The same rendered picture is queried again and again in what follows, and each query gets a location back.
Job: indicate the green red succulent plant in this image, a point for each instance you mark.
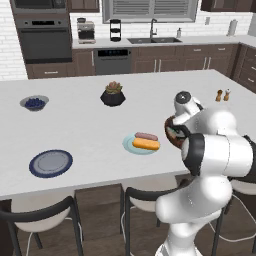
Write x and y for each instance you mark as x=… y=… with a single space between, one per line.
x=114 y=86

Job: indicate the dark grey sink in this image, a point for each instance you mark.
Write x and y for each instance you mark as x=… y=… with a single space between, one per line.
x=153 y=40

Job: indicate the dark grey tap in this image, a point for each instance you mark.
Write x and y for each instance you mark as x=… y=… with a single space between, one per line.
x=152 y=28

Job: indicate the grey bowl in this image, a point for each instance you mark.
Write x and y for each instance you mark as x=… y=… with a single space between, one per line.
x=24 y=101

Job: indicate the pale green plate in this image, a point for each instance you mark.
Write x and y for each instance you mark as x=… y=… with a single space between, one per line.
x=128 y=145

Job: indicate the brown upper cupboard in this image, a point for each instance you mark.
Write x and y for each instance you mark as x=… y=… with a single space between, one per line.
x=230 y=5
x=83 y=5

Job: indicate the grey window blinds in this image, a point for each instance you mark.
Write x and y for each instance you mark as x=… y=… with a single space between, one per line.
x=150 y=8

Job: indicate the blue rimmed grey plate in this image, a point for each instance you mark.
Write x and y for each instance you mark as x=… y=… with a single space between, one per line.
x=50 y=163

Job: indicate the blueberries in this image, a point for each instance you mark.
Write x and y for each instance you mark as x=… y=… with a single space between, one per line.
x=35 y=103

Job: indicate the brown bowl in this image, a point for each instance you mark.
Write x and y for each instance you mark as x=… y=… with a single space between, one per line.
x=168 y=132

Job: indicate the orange bun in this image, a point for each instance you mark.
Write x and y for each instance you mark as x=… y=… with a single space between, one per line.
x=146 y=144

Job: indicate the white wall socket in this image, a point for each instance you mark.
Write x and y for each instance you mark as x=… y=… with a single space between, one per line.
x=207 y=20

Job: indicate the dark grey microwave oven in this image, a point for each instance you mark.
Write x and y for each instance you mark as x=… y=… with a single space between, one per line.
x=38 y=5

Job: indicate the grey dishwasher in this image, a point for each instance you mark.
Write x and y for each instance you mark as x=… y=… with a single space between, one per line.
x=112 y=63

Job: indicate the brown pepper shaker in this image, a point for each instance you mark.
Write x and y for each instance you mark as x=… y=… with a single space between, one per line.
x=218 y=96

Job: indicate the black tiered stand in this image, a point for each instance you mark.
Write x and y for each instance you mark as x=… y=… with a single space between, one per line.
x=115 y=30

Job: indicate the brown white salt shaker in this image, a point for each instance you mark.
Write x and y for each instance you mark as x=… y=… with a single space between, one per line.
x=226 y=95

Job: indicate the black plant pot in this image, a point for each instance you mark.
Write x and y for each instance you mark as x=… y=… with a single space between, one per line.
x=112 y=98

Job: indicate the brown lower cupboard run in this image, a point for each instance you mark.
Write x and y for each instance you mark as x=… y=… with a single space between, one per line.
x=248 y=70
x=60 y=68
x=183 y=60

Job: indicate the black white chair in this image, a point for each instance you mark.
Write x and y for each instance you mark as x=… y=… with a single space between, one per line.
x=40 y=213
x=140 y=196

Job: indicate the pink sausage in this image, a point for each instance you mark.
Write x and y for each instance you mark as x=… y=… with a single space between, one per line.
x=146 y=136

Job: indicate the silver coffee machine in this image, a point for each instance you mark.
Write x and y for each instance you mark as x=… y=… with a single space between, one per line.
x=86 y=31

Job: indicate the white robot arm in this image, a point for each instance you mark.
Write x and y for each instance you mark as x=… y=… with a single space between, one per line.
x=213 y=156

